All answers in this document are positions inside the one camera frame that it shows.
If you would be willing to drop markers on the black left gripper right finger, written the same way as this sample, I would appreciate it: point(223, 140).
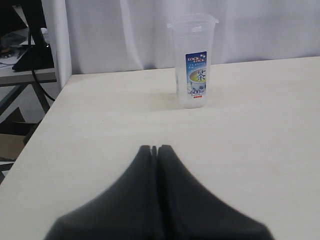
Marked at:
point(191, 212)

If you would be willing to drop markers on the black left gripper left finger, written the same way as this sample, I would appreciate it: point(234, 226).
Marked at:
point(128, 210)

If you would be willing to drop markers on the grey side desk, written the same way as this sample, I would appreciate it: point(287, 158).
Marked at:
point(20, 90)

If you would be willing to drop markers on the clear plastic pitcher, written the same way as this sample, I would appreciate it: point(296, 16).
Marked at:
point(193, 67)

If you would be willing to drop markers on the white backdrop curtain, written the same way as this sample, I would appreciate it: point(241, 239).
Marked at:
point(97, 36)

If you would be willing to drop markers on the brown cardboard box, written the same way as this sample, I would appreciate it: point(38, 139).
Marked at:
point(14, 136)

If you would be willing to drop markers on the black monitor stand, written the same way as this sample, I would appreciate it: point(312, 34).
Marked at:
point(21, 14)

